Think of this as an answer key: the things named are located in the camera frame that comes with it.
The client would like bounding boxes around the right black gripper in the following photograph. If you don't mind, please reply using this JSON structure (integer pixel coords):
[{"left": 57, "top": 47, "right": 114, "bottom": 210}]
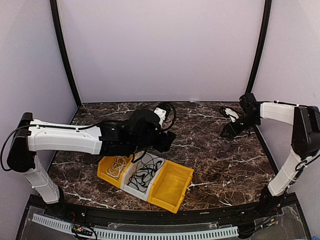
[{"left": 223, "top": 113, "right": 261, "bottom": 139}]

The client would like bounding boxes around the black cable tangle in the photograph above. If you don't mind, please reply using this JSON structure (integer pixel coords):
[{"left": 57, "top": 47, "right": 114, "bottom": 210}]
[{"left": 127, "top": 149, "right": 163, "bottom": 193}]

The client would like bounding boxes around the white cable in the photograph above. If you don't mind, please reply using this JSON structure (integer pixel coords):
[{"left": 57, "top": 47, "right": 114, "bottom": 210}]
[{"left": 103, "top": 155, "right": 128, "bottom": 180}]

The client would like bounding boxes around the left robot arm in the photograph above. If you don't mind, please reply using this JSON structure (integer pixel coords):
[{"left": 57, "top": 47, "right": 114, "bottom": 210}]
[{"left": 2, "top": 108, "right": 176, "bottom": 218}]

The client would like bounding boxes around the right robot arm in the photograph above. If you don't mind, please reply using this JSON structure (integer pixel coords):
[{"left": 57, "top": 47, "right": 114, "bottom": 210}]
[{"left": 219, "top": 93, "right": 320, "bottom": 217}]

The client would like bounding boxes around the white translucent plastic bin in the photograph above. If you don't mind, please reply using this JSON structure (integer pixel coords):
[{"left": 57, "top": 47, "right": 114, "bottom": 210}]
[{"left": 121, "top": 153, "right": 166, "bottom": 202}]

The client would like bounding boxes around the right yellow plastic bin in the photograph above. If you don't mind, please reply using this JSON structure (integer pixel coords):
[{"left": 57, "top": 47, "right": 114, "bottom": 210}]
[{"left": 147, "top": 160, "right": 194, "bottom": 214}]

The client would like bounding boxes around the yellow plastic bin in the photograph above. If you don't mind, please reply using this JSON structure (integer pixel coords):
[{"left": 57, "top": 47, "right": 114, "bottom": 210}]
[
  {"left": 97, "top": 155, "right": 133, "bottom": 189},
  {"left": 147, "top": 160, "right": 194, "bottom": 214}
]

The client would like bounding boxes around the left yellow plastic bin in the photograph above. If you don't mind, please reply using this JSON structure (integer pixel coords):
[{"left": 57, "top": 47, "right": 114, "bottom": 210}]
[{"left": 97, "top": 155, "right": 133, "bottom": 189}]

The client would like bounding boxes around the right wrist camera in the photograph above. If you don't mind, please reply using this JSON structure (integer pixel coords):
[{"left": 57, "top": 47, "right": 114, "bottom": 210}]
[{"left": 219, "top": 106, "right": 241, "bottom": 123}]

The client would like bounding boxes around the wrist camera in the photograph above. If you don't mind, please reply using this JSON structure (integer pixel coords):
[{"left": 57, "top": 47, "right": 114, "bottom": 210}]
[
  {"left": 219, "top": 106, "right": 241, "bottom": 123},
  {"left": 153, "top": 102, "right": 177, "bottom": 132}
]

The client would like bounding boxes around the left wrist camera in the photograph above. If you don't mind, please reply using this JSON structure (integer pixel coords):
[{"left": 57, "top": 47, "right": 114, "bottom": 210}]
[{"left": 153, "top": 102, "right": 177, "bottom": 132}]

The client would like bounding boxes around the white slotted cable duct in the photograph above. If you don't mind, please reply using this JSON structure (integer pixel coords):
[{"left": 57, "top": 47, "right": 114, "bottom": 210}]
[{"left": 31, "top": 213, "right": 239, "bottom": 240}]

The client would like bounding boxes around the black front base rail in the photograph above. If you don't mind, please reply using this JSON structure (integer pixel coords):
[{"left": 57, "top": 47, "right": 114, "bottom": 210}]
[{"left": 16, "top": 193, "right": 312, "bottom": 240}]

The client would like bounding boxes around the right black frame post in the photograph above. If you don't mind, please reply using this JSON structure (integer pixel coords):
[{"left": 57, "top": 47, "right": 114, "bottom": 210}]
[{"left": 245, "top": 0, "right": 272, "bottom": 94}]

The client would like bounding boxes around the black frame post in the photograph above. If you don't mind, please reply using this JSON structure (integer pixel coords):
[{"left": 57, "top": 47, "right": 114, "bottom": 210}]
[
  {"left": 49, "top": 0, "right": 82, "bottom": 108},
  {"left": 245, "top": 0, "right": 272, "bottom": 94}
]

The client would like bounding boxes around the left black frame post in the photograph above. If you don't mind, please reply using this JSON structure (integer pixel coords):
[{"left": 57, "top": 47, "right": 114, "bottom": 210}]
[{"left": 49, "top": 0, "right": 82, "bottom": 108}]

